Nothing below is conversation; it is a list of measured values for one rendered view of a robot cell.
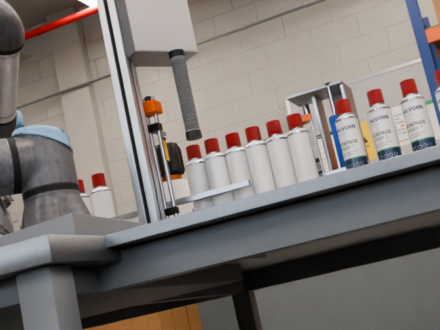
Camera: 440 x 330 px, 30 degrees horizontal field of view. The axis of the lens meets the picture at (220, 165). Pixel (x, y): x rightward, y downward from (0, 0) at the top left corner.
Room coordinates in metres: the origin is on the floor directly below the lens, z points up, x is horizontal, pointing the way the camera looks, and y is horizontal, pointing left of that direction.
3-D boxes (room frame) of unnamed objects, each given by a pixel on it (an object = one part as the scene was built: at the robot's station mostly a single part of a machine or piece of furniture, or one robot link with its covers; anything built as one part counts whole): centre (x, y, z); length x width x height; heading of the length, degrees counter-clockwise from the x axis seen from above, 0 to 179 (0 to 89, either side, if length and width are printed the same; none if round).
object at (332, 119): (1.85, -0.28, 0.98); 0.03 x 0.03 x 0.17
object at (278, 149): (1.85, -0.14, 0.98); 0.05 x 0.05 x 0.20
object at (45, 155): (1.66, 0.36, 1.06); 0.13 x 0.12 x 0.14; 112
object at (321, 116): (1.90, -0.27, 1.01); 0.14 x 0.13 x 0.26; 70
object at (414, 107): (1.74, -0.44, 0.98); 0.05 x 0.05 x 0.20
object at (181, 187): (2.25, 0.14, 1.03); 0.09 x 0.09 x 0.30
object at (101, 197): (2.01, 0.30, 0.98); 0.05 x 0.05 x 0.20
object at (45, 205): (1.65, 0.35, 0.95); 0.15 x 0.15 x 0.10
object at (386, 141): (1.77, -0.37, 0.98); 0.05 x 0.05 x 0.20
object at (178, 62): (1.81, 0.04, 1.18); 0.04 x 0.04 x 0.21
